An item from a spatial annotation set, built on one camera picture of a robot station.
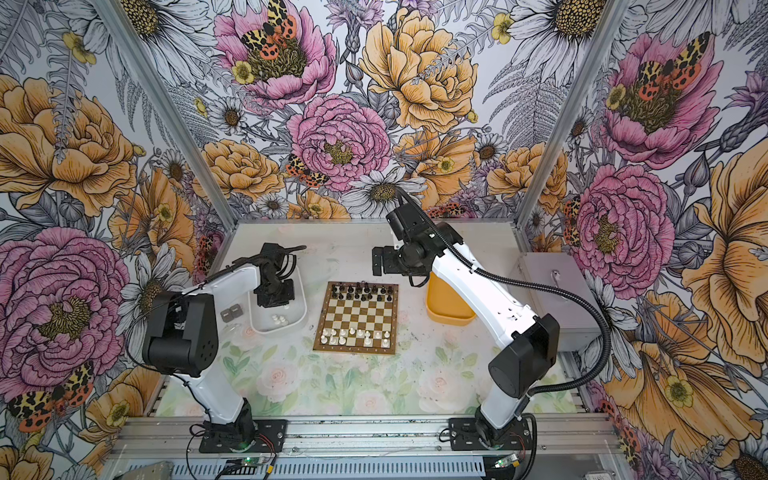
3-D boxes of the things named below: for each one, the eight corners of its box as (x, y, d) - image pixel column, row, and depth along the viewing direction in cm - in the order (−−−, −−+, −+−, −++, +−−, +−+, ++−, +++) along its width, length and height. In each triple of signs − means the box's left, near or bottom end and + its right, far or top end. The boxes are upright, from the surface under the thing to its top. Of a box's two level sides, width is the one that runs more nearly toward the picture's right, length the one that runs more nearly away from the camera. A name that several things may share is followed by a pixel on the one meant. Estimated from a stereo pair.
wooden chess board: (315, 353, 89) (313, 350, 87) (326, 286, 104) (325, 282, 102) (399, 353, 89) (399, 350, 87) (398, 286, 104) (398, 282, 102)
